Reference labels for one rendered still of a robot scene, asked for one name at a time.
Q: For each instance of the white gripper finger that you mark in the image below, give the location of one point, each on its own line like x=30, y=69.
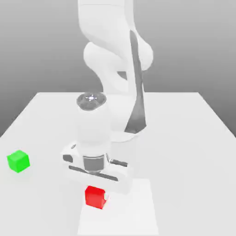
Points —
x=106, y=197

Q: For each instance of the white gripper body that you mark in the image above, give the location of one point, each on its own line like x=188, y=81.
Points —
x=103, y=179

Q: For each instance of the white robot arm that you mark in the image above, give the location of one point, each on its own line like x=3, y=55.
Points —
x=95, y=129

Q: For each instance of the small red cube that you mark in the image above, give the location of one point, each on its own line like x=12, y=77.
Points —
x=94, y=197

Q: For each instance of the small green cube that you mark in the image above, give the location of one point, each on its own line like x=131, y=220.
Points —
x=18, y=161

